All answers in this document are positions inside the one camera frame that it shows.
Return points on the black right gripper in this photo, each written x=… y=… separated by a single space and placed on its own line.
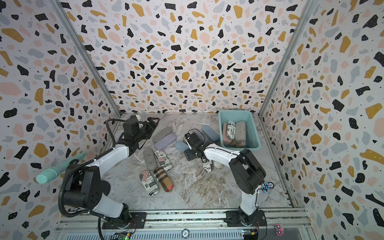
x=188 y=154

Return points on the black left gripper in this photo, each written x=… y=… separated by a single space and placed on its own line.
x=146 y=123

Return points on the long pink hard glasses case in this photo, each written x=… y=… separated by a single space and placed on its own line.
x=226 y=140

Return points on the newspaper flag print glasses case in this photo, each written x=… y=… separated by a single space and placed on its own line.
x=163 y=160

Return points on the small pink hard glasses case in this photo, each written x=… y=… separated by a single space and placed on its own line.
x=237 y=144

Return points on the dark grey fabric glasses case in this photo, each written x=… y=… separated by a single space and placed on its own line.
x=150 y=159

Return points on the grey rectangular glasses case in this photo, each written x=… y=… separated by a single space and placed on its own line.
x=241 y=131

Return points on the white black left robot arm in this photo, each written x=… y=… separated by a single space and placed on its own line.
x=83 y=190

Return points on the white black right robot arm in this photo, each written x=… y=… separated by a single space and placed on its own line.
x=246 y=169

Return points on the light blue fabric glasses case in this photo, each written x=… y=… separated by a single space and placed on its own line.
x=210 y=133

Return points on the long lilac fabric glasses case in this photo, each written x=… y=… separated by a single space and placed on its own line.
x=165 y=141

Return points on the world map print glasses case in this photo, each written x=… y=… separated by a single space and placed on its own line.
x=217 y=165

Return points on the teal plastic storage box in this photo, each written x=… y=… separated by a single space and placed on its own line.
x=252 y=140

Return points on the plaid tartan glasses case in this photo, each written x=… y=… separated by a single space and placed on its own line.
x=164 y=179

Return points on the mint green handheld microphone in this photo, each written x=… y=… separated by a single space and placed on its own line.
x=52 y=173

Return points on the pink toy car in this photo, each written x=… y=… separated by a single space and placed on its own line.
x=279 y=229

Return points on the aluminium wall frame strip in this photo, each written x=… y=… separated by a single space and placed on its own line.
x=65 y=21

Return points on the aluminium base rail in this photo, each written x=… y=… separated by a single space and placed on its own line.
x=218 y=224

